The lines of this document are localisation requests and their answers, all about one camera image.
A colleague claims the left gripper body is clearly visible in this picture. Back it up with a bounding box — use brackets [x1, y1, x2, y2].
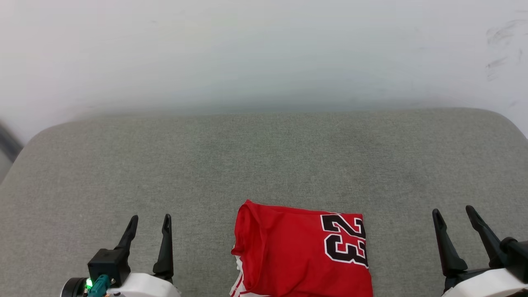
[106, 272, 182, 297]

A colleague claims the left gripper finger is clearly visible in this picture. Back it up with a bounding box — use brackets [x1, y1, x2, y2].
[115, 215, 139, 253]
[152, 214, 174, 282]

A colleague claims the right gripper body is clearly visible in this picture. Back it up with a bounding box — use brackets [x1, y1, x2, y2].
[441, 266, 528, 297]

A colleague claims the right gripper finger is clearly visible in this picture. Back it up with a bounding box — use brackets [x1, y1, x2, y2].
[466, 205, 507, 269]
[431, 209, 469, 278]

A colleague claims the red basketball jersey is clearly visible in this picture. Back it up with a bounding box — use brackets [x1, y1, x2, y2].
[230, 200, 374, 297]

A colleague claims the grey fabric sofa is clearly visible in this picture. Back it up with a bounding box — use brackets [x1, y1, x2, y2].
[0, 108, 528, 297]

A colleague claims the teal cable connector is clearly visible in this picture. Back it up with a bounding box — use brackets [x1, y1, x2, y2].
[86, 274, 111, 297]

